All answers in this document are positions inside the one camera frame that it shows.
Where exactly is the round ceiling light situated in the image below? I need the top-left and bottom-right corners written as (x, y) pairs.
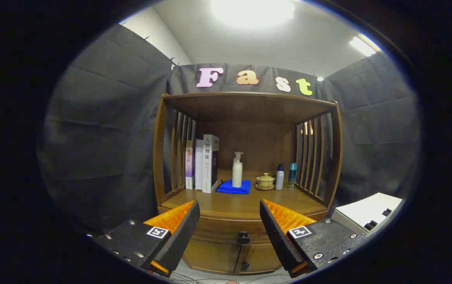
top-left (210, 0), bottom-right (295, 28)

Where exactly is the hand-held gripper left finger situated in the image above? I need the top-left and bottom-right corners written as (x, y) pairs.
top-left (92, 200), bottom-right (201, 277)

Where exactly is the teal bottle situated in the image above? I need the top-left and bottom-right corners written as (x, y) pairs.
top-left (287, 163), bottom-right (297, 189)

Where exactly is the rectangular ceiling light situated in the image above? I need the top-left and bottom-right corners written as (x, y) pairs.
top-left (348, 35), bottom-right (378, 57)

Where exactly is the wooden cabinet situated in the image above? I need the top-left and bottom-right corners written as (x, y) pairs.
top-left (153, 92), bottom-right (344, 275)

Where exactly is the white filing cabinet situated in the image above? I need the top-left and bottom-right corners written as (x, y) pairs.
top-left (331, 192), bottom-right (403, 237)

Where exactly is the blue folded cloth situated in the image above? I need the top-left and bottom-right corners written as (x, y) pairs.
top-left (215, 179), bottom-right (251, 194)

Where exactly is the purple book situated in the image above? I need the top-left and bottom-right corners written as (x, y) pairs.
top-left (185, 140), bottom-right (196, 190)

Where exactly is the white bottle with blue cap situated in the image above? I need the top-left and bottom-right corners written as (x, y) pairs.
top-left (275, 164), bottom-right (285, 191)

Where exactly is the wooden drawer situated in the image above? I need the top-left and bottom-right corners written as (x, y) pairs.
top-left (187, 216), bottom-right (278, 247)

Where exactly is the wooden countertop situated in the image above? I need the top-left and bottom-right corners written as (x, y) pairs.
top-left (162, 170), bottom-right (327, 221)

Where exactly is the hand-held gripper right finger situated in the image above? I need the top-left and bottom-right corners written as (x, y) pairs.
top-left (259, 198), bottom-right (368, 278)

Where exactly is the thin white book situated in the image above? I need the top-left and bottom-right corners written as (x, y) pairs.
top-left (194, 138), bottom-right (205, 191)

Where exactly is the white pump bottle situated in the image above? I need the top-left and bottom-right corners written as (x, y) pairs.
top-left (232, 152), bottom-right (244, 188)

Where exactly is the beige lidded teacup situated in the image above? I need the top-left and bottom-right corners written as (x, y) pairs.
top-left (255, 173), bottom-right (276, 191)

